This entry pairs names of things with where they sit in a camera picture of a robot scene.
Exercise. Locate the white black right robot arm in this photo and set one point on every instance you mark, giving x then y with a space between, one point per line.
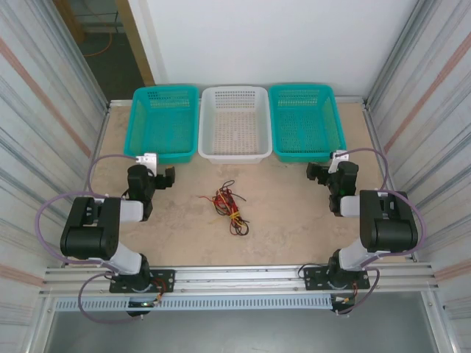
390 224

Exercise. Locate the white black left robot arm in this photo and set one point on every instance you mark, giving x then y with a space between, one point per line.
92 220

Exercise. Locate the teal plastic basket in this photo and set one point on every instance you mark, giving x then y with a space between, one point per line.
305 121
162 121

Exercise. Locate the white plastic basket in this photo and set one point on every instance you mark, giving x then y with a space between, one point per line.
235 125

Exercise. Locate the wooden furniture leg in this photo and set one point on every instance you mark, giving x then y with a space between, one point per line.
74 22

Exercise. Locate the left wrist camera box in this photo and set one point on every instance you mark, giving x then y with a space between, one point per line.
149 162

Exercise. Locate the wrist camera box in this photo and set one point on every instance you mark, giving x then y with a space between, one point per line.
336 162
149 162

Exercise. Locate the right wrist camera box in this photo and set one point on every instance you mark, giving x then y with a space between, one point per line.
336 162

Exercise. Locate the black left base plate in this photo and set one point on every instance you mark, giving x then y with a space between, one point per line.
165 279

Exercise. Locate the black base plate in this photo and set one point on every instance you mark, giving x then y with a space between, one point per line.
165 279
316 276

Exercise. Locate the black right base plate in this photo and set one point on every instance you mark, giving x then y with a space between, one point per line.
316 276

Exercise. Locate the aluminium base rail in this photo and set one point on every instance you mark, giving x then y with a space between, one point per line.
235 279

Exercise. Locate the wooden door frame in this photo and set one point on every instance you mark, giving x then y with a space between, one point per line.
134 36

